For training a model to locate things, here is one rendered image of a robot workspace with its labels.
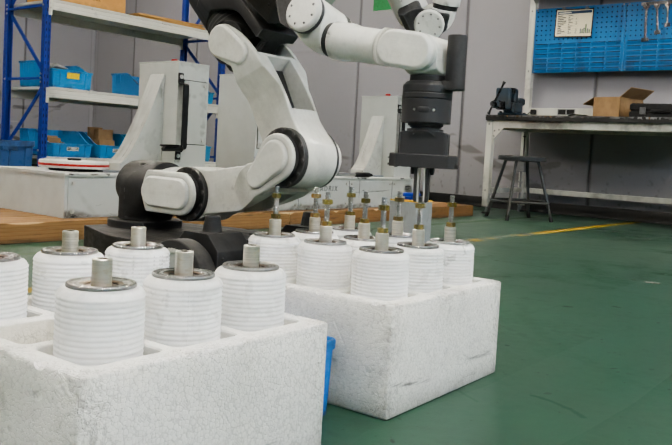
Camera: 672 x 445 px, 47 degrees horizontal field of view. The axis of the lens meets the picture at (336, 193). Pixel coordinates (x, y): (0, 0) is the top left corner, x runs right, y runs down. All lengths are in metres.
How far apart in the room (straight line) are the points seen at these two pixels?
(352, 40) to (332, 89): 6.55
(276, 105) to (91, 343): 1.11
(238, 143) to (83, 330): 3.40
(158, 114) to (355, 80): 4.23
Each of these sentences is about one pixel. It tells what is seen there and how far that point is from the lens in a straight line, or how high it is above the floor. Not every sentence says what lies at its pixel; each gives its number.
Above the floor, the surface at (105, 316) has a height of 0.23.
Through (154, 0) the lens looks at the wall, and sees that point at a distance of 10.23.
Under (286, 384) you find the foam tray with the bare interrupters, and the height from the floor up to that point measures 0.11.
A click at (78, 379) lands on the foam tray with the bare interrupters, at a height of 0.18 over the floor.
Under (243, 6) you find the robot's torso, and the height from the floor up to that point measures 0.75.
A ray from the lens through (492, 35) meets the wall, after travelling 7.08.
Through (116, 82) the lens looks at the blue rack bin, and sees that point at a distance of 7.26.
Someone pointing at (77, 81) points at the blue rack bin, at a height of 0.85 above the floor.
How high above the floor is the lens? 0.41
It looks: 3 degrees down
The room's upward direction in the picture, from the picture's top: 3 degrees clockwise
